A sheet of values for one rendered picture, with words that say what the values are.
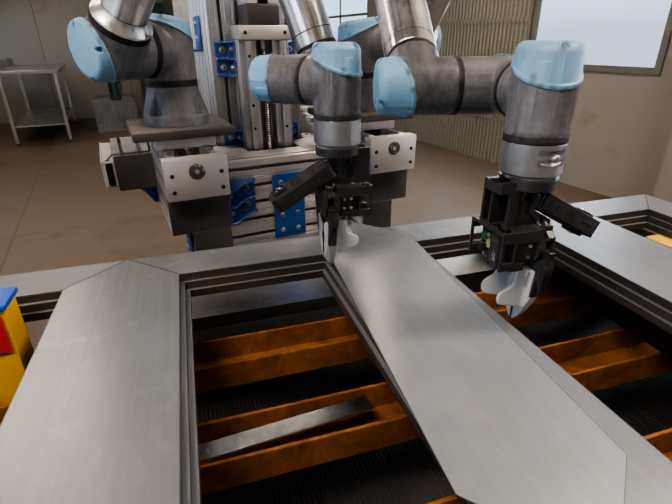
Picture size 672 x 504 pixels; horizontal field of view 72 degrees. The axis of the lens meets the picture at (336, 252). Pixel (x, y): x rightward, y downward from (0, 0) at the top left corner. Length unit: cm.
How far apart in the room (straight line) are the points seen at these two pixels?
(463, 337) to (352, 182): 31
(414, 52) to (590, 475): 52
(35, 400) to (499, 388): 52
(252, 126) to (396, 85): 73
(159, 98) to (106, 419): 77
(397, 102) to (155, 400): 46
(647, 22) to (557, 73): 376
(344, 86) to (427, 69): 14
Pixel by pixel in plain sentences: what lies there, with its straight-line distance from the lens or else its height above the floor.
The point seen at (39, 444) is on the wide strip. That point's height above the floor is 85.
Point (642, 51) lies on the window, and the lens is 433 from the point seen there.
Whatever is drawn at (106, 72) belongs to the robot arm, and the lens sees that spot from 105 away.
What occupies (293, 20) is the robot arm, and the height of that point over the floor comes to 125.
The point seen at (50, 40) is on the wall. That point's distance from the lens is 926.
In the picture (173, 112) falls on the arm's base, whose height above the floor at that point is 107.
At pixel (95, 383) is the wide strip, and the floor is 85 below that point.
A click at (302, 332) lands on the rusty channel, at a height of 71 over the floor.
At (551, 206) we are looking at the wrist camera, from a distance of 65.
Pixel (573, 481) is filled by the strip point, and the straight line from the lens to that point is 51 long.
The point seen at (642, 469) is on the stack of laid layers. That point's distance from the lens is 55.
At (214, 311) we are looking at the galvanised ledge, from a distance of 105.
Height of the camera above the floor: 122
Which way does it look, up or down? 25 degrees down
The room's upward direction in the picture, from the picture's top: straight up
